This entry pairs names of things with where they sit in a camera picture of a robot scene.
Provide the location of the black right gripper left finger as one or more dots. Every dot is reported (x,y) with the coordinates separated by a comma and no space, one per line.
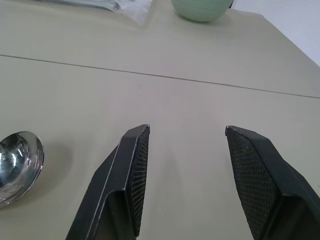
(117,180)

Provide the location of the pale green ceramic bowl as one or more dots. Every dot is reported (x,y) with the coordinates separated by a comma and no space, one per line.
(200,8)

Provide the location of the shiny metal spoon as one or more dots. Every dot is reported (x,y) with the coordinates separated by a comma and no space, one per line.
(17,167)

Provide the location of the clear plastic bag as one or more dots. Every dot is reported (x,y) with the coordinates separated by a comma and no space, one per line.
(105,7)

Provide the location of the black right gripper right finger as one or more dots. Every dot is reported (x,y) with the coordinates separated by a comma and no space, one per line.
(270,180)

